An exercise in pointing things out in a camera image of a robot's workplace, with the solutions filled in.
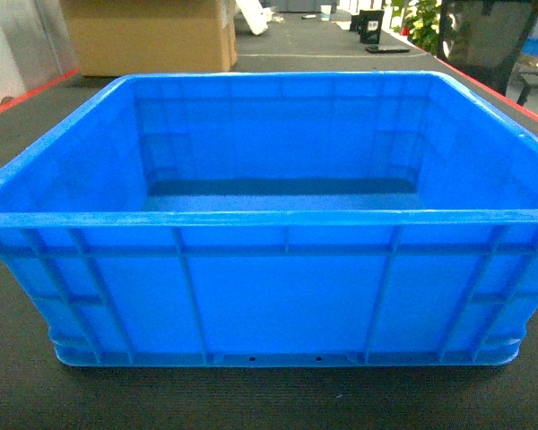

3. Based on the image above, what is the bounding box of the black smartphone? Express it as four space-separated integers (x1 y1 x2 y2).
365 45 410 55

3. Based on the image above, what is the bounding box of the green potted plant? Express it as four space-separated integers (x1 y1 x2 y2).
386 0 442 56

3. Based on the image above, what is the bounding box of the white cup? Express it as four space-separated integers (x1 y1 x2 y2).
320 4 333 22

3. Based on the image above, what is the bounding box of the black box with label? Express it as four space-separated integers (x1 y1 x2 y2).
350 9 385 45

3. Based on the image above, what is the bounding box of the black office chair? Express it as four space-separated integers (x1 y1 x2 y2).
436 0 538 95

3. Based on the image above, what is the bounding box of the white angled object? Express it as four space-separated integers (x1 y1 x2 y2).
235 0 268 36

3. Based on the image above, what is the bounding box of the brown cardboard box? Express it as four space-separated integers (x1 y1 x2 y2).
60 1 237 77

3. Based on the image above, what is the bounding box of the large blue plastic crate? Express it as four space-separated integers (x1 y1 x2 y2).
0 72 538 367

